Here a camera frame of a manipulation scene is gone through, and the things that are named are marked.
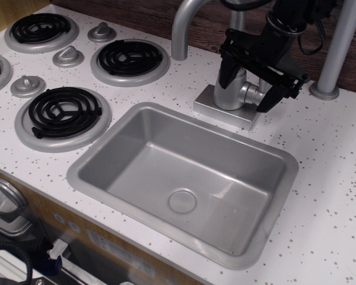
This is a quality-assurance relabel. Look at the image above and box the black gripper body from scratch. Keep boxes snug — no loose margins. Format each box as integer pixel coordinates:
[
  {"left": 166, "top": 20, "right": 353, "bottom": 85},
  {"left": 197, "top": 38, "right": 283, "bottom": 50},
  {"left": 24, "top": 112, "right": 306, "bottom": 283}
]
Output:
[{"left": 220, "top": 18, "right": 310, "bottom": 99}]

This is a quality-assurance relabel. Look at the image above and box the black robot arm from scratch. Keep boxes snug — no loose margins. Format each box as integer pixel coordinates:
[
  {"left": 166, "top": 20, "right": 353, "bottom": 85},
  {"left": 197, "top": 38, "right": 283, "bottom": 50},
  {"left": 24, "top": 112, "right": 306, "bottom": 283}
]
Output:
[{"left": 219, "top": 1, "right": 336, "bottom": 113}]

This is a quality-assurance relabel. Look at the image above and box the grey support pole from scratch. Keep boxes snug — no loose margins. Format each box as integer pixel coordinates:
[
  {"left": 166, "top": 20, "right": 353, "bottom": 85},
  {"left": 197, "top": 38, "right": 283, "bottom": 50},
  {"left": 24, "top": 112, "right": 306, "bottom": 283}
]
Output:
[{"left": 310, "top": 0, "right": 356, "bottom": 101}]

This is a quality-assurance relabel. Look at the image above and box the black cable lower left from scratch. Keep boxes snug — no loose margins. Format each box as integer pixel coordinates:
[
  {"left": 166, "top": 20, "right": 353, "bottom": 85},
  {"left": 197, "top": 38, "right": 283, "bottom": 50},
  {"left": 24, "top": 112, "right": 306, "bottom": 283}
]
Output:
[{"left": 0, "top": 240, "right": 33, "bottom": 283}]

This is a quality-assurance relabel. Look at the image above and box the silver stove knob rear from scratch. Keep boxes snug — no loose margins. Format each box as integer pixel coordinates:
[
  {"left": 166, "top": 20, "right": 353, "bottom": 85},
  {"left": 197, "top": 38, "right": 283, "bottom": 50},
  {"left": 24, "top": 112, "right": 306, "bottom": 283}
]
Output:
[{"left": 87, "top": 22, "right": 117, "bottom": 43}]

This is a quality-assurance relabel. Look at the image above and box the silver oven dial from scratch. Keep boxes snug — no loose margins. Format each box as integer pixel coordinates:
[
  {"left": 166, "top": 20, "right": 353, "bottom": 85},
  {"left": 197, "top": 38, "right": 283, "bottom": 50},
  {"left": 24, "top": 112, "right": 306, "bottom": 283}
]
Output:
[{"left": 0, "top": 178, "right": 27, "bottom": 222}]

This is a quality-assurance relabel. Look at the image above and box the black coil burner front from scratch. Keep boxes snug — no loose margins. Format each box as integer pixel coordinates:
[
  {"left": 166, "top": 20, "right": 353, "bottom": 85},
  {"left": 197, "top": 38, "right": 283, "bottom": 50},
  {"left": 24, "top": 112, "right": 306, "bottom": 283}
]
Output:
[{"left": 15, "top": 87, "right": 112, "bottom": 153}]

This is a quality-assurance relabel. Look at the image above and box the silver toy faucet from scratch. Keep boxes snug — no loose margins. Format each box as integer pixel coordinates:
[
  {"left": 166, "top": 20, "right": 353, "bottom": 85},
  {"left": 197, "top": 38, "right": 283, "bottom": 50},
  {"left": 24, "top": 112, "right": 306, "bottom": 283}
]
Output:
[{"left": 171, "top": 0, "right": 259, "bottom": 131}]

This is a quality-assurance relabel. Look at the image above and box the grey toy sink basin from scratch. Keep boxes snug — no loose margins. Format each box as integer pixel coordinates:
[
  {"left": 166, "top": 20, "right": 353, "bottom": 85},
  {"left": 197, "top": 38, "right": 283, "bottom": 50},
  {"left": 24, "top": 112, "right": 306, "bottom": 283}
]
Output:
[{"left": 66, "top": 102, "right": 299, "bottom": 270}]

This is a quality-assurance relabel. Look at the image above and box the black coil burner middle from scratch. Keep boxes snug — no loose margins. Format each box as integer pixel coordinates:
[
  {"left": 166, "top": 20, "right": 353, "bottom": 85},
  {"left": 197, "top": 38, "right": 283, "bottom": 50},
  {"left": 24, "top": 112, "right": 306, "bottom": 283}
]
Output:
[{"left": 90, "top": 39, "right": 170, "bottom": 87}]

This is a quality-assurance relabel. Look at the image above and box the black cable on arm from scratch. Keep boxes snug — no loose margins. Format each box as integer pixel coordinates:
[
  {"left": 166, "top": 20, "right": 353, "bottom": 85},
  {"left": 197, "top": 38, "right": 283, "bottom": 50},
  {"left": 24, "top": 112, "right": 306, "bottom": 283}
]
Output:
[{"left": 298, "top": 19, "right": 326, "bottom": 56}]

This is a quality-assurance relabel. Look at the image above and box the silver faucet lever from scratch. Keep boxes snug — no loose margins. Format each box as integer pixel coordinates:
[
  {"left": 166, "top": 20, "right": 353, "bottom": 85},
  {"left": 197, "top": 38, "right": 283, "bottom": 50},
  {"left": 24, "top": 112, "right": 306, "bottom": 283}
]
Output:
[{"left": 239, "top": 81, "right": 265, "bottom": 106}]

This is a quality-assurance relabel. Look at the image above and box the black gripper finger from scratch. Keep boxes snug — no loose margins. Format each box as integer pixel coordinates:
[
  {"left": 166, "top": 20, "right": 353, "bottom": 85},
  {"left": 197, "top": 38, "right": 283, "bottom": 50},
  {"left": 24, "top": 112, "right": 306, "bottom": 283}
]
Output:
[
  {"left": 256, "top": 85, "right": 291, "bottom": 113},
  {"left": 218, "top": 52, "right": 242, "bottom": 89}
]

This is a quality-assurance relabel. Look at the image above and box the black coil burner rear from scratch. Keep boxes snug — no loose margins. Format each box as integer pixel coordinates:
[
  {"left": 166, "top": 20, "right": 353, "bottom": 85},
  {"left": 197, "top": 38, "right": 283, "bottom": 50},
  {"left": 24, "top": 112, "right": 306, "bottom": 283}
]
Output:
[{"left": 4, "top": 13, "right": 79, "bottom": 54}]

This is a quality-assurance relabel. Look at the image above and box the silver stove knob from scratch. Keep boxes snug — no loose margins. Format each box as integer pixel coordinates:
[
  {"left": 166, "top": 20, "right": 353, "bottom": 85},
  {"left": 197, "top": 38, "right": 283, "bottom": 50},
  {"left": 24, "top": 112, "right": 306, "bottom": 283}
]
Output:
[
  {"left": 52, "top": 46, "right": 84, "bottom": 68},
  {"left": 10, "top": 75, "right": 46, "bottom": 99},
  {"left": 87, "top": 22, "right": 117, "bottom": 43}
]

